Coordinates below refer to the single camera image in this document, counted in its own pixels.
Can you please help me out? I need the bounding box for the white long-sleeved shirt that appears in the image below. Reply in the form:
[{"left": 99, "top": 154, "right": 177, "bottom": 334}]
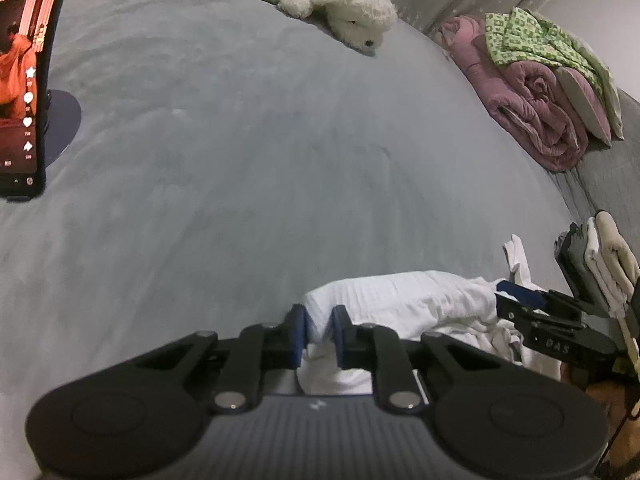
[{"left": 297, "top": 234, "right": 566, "bottom": 396}]

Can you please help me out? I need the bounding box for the white folded garment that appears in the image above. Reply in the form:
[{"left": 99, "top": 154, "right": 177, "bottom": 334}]
[{"left": 584, "top": 217, "right": 626, "bottom": 313}]

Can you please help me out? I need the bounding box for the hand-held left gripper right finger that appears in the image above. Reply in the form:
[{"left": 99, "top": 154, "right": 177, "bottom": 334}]
[{"left": 332, "top": 306, "right": 501, "bottom": 416}]

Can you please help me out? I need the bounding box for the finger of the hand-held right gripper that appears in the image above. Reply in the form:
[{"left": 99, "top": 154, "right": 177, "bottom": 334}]
[
  {"left": 497, "top": 280, "right": 586, "bottom": 317},
  {"left": 496, "top": 296, "right": 538, "bottom": 333}
]

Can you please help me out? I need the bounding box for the pink and white pillow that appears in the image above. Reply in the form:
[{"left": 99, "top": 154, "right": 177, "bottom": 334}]
[{"left": 555, "top": 66, "right": 613, "bottom": 148}]

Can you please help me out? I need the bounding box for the cream folded garment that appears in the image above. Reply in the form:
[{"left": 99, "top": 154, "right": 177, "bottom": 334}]
[{"left": 595, "top": 210, "right": 640, "bottom": 306}]

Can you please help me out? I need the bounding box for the pink rolled quilt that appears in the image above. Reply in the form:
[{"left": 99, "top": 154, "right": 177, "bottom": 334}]
[{"left": 434, "top": 15, "right": 591, "bottom": 172}]

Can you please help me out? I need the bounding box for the dark grey folded garment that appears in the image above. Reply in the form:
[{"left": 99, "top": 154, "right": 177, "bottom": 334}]
[{"left": 554, "top": 222, "right": 608, "bottom": 311}]

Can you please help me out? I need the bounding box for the black smartphone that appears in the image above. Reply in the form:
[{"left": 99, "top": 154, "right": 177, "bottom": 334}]
[{"left": 0, "top": 0, "right": 76, "bottom": 203}]

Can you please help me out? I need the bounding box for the pale folded blanket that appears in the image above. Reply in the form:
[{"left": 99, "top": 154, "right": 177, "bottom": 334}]
[{"left": 565, "top": 35, "right": 626, "bottom": 141}]

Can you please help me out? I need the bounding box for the green patterned blanket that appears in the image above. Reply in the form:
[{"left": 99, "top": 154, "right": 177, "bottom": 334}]
[{"left": 484, "top": 7, "right": 608, "bottom": 106}]

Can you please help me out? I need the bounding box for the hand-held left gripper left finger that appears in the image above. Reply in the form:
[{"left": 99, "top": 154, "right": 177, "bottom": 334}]
[{"left": 135, "top": 305, "right": 307, "bottom": 415}]

